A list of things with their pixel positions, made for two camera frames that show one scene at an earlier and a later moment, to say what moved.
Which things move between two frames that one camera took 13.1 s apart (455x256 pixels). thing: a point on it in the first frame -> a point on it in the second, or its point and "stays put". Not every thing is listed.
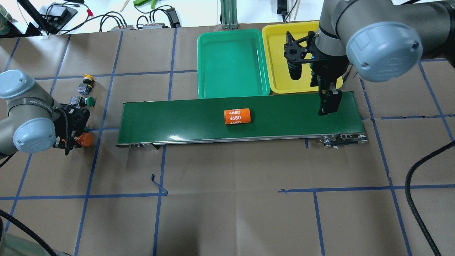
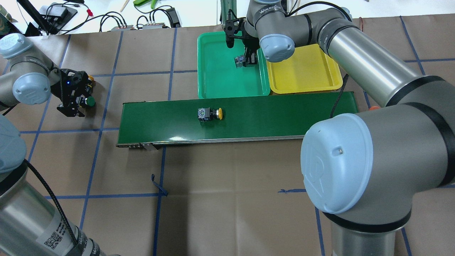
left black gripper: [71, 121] -> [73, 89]
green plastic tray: [232, 64] stays put
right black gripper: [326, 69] -> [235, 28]
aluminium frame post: [229, 14] stays put
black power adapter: [173, 18] stays put
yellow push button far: [89, 79] stays put
